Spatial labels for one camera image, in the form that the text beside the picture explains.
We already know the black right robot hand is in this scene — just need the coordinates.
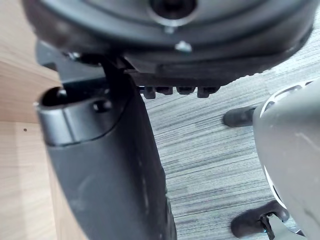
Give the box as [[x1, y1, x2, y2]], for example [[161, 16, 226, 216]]
[[20, 0, 315, 240]]

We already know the light wood cabinet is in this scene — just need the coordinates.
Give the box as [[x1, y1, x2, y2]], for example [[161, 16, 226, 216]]
[[0, 0, 75, 240]]

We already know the dark robot left foot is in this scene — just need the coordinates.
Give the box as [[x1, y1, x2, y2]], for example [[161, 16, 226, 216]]
[[222, 105, 258, 128]]

